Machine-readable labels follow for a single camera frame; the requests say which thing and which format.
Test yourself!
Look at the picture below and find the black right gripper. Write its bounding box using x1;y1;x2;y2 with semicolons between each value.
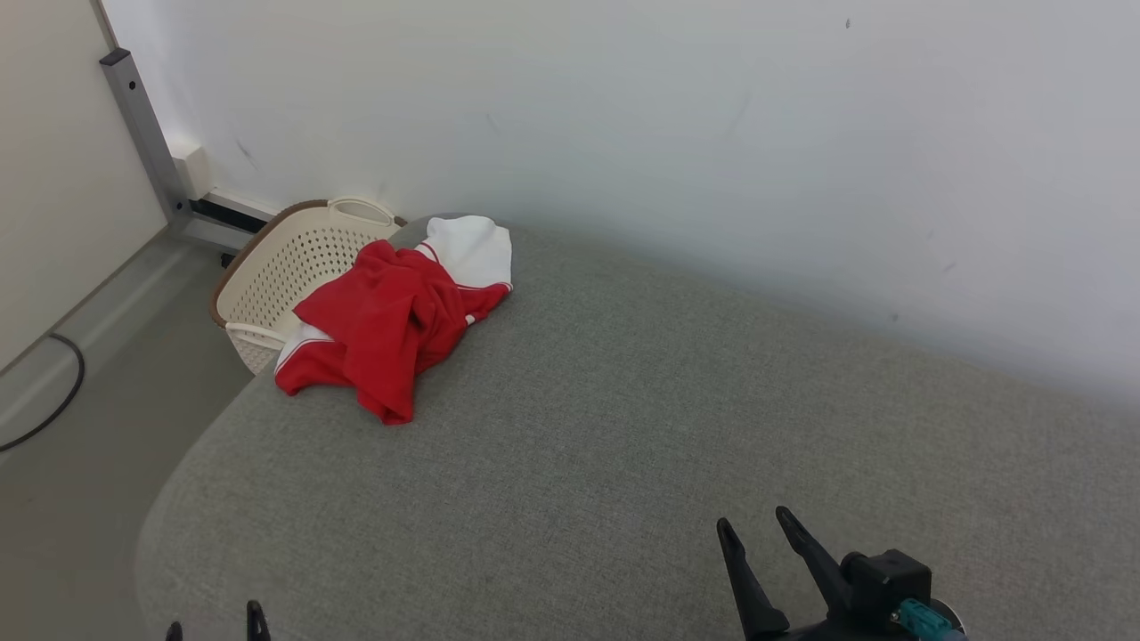
717;506;967;641

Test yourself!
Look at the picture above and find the red and white jersey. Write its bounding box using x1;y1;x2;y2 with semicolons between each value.
274;215;514;426

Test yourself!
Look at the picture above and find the cream perforated laundry basket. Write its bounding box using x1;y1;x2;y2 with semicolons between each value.
209;198;406;375

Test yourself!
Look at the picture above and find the white and black baseboard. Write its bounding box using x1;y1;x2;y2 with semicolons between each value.
189;191;279;236

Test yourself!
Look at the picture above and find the teal cable connector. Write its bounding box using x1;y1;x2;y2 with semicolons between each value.
895;598;956;640

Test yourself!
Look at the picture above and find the black floor cable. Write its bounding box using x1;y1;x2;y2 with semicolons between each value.
0;332;86;453

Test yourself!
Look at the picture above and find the white wall box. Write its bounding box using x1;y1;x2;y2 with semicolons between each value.
169;142;215;201

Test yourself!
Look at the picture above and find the grey metal post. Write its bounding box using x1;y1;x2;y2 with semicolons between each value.
99;49;192;223

